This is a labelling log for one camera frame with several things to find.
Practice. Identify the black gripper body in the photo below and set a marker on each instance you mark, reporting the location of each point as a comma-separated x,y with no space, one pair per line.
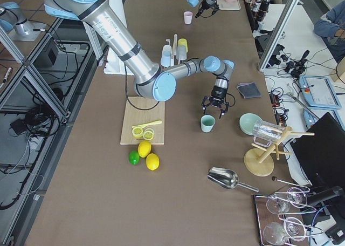
218,92
206,3

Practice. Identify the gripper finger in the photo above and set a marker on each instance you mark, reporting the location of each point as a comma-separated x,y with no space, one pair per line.
223,109
205,104
215,9
199,13

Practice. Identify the pink plastic cup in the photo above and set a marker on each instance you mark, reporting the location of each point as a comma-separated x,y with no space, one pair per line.
188,15

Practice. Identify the green plastic cup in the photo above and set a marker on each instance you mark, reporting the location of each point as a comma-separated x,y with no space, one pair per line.
207,123

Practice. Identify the yellow plastic cup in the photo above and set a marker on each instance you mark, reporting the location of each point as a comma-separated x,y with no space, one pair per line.
183,42

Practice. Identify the grey plastic cup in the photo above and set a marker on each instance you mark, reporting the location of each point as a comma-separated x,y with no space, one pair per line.
181,53

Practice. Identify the light blue plastic cup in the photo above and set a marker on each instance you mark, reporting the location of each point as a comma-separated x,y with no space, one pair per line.
166,50

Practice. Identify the green bowl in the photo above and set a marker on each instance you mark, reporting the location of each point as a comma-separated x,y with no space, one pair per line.
247,122

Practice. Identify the grey folded cloth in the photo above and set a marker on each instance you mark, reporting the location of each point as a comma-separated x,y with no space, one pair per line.
248,90

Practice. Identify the clear glass pitcher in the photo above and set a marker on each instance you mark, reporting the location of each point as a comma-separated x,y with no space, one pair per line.
266,133

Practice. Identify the wooden mug tree stand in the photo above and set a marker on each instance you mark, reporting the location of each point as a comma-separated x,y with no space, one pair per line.
259,161

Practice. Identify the lemon slice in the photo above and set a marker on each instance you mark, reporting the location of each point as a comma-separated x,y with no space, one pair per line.
137,132
148,134

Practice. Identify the wooden cutting board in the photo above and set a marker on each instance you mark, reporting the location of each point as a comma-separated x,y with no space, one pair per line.
134,117

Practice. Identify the yellow plastic knife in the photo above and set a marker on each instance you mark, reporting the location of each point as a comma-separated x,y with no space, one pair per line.
156,122

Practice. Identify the metal scoop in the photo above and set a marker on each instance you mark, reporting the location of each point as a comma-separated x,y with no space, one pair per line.
227,179

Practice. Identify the whole yellow lemon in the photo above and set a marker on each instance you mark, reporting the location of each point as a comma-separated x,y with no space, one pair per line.
144,149
152,161

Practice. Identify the green lime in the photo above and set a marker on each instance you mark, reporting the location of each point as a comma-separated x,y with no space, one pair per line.
134,157

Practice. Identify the blue teach pendant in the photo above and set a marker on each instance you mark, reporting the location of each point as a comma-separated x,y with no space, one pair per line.
318,92

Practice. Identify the black monitor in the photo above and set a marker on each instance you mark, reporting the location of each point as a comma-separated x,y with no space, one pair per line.
321,156

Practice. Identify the seated person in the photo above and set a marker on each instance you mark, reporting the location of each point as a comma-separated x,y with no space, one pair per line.
330,27

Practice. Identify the black wine glass rack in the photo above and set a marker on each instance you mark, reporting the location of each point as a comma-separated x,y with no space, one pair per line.
286,218

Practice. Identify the white wire cup rack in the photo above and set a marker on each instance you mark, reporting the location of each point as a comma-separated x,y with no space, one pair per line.
173,45

